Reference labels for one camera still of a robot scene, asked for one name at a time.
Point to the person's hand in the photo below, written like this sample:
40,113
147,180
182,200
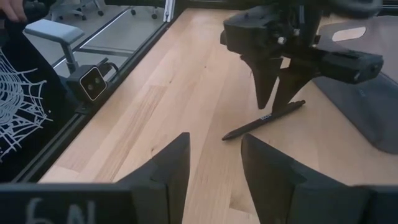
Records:
12,9

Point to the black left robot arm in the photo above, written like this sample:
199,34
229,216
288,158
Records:
354,7

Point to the office chair base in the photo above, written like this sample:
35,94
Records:
77,7

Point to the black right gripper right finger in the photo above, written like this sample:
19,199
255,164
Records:
280,193

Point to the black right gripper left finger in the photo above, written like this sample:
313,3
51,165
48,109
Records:
168,186

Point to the grey chair armrest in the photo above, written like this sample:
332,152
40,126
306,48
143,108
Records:
54,31

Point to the person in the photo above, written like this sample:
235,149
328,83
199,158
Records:
25,109

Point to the black table-level camera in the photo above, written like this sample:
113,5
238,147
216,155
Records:
88,82

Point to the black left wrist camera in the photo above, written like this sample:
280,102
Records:
351,67

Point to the black pen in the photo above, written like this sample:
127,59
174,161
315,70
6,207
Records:
255,123

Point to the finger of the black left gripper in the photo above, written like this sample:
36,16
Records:
264,81
292,87

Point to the black aluminium table frame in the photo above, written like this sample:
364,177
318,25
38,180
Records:
56,149

